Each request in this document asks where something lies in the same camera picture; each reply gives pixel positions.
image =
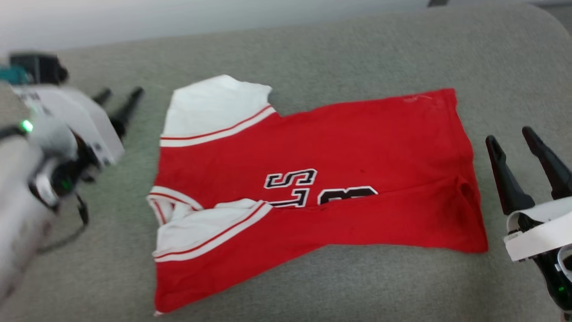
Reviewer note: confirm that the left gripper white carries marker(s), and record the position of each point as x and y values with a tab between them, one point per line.
76	112

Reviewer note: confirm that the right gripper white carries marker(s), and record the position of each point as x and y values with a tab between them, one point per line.
540	232

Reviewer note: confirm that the red number 23 basketball jersey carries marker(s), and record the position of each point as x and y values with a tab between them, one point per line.
357	143

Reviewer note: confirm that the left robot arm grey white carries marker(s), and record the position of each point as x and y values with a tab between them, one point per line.
18	214

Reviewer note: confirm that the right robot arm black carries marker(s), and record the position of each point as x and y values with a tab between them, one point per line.
556	281

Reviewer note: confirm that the dark slanted metal pole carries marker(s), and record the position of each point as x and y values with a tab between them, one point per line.
437	2

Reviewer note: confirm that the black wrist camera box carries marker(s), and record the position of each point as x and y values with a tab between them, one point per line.
42	67

